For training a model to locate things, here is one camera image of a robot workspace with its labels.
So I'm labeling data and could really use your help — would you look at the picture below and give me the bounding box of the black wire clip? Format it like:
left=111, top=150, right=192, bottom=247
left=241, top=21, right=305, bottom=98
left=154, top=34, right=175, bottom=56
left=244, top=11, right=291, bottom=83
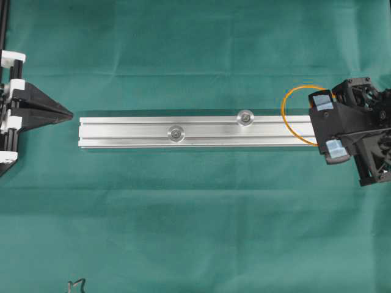
left=67, top=278, right=86, bottom=293

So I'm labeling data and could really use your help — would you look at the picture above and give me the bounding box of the silver pulley shaft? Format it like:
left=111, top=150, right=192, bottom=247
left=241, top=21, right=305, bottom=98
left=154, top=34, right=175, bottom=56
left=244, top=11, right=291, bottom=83
left=236, top=109, right=255, bottom=126
left=167, top=125, right=185, bottom=143

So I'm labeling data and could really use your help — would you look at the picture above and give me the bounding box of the lower silver pulley shaft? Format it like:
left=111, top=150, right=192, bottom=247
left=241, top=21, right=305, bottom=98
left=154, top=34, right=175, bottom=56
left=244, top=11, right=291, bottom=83
left=167, top=125, right=185, bottom=143

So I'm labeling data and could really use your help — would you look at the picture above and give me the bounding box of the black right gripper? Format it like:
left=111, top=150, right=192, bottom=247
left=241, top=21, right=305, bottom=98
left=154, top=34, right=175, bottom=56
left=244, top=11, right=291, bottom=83
left=309, top=77, right=390, bottom=186

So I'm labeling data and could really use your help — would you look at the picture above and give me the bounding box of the silver aluminium extrusion rail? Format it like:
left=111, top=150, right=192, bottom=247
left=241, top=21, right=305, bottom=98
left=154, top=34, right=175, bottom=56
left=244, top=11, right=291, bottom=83
left=78, top=114, right=316, bottom=148

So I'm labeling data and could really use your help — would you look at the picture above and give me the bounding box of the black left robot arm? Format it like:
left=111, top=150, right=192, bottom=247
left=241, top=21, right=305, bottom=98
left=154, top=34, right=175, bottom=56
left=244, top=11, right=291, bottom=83
left=1, top=1, right=73, bottom=173

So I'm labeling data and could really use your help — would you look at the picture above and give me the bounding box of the upper silver pulley shaft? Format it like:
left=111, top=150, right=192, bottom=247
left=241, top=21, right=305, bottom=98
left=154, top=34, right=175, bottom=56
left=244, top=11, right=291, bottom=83
left=236, top=109, right=255, bottom=126

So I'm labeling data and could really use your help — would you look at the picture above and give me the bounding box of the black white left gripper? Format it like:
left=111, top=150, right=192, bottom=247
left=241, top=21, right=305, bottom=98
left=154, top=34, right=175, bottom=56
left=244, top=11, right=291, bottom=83
left=1, top=50, right=73, bottom=162

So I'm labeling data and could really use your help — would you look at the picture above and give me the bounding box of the orange rubber band ring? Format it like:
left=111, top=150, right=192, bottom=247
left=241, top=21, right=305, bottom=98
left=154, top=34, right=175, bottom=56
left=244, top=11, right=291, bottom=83
left=281, top=85, right=337, bottom=147

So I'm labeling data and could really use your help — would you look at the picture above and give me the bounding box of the green table cloth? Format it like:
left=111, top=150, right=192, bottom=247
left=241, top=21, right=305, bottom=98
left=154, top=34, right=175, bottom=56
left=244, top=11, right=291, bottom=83
left=1, top=1, right=390, bottom=292

